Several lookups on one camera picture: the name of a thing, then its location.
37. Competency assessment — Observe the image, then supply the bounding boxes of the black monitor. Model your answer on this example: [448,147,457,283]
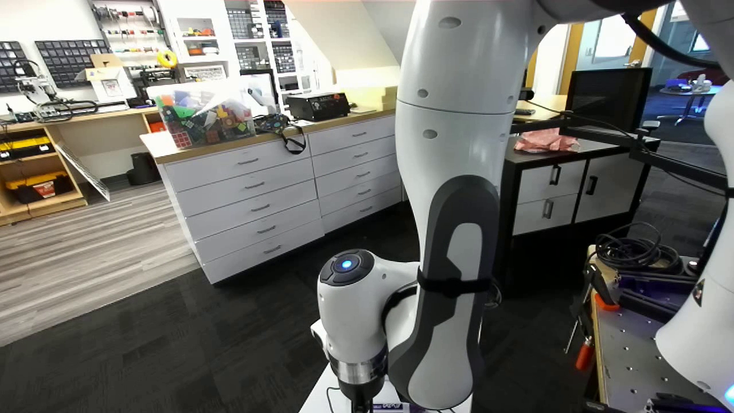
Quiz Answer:
[567,64,654,133]

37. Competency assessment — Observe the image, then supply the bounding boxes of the white display shelf unit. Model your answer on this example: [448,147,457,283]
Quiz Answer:
[224,0,305,98]

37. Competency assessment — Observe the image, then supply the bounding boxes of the black pegboard panel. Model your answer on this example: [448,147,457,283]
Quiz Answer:
[31,37,110,87]
[0,38,36,98]

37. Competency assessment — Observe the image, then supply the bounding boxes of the orange handled tool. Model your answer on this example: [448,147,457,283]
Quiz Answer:
[574,332,596,376]

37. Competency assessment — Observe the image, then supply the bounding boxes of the black looped cord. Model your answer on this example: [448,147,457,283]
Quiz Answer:
[270,119,310,156]

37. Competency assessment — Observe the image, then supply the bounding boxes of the leaning white board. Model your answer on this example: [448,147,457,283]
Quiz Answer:
[49,135,113,205]

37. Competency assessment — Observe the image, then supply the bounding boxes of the clear bag colourful items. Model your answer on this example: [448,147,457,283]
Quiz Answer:
[147,81,258,150]

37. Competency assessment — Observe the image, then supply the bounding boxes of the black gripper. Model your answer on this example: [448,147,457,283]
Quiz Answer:
[335,376,386,413]

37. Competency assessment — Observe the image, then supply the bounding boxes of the round table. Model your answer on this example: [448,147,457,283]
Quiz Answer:
[661,71,714,128]

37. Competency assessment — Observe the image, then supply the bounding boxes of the black bin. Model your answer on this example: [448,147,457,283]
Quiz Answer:
[123,150,163,188]

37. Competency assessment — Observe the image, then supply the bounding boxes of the small parts drawer rack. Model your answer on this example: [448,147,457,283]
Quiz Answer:
[89,0,171,67]

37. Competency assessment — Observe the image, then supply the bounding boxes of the wooden open shelf unit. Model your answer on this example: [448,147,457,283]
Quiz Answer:
[0,121,88,228]

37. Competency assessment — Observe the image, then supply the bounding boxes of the black cabinet white doors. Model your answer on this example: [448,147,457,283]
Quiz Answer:
[495,133,652,295]

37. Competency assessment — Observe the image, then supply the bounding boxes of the dark blue box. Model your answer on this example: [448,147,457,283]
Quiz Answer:
[610,270,696,320]

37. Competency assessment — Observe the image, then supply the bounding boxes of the white framed picture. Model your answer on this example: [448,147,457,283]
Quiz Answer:
[82,64,137,105]

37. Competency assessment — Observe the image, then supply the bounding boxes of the coiled black cables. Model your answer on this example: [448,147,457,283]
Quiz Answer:
[591,228,685,283]

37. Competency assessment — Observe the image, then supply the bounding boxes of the black box device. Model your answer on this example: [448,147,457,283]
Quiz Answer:
[285,89,354,121]

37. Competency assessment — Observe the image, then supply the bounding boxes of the white drawer cabinet wooden top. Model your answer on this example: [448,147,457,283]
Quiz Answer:
[156,110,407,286]

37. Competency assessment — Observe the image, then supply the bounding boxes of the white wall shelf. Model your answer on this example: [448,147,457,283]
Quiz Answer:
[156,0,237,82]

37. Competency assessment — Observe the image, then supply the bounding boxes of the wooden workbench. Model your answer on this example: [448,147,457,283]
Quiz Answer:
[0,105,163,185]

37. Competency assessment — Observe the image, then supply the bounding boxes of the metal breadboard table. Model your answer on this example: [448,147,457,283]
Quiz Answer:
[586,290,734,413]

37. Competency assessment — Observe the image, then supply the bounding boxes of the pink cloth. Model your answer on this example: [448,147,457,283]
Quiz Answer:
[511,127,581,156]

